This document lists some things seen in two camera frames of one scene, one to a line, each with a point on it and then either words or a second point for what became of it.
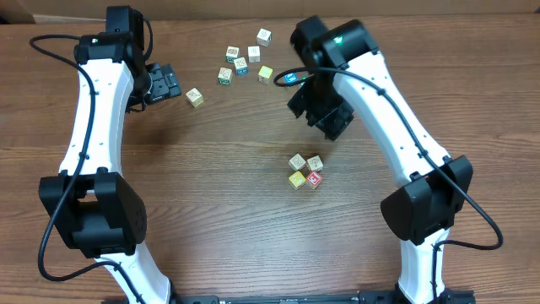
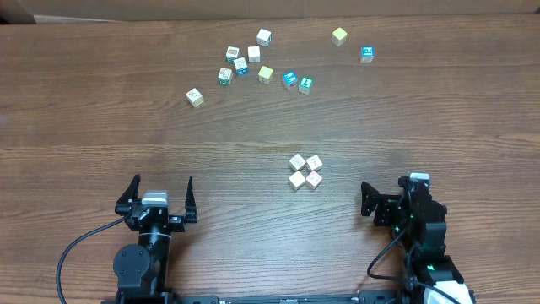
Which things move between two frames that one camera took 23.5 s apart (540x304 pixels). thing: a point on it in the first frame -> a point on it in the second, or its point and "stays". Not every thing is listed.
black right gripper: [326, 113] -> [389, 207]
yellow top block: [297, 180] stays
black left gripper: [167, 84] -> [156, 215]
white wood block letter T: [315, 164] stays
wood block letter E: [297, 162] stays
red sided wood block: [314, 179] stays
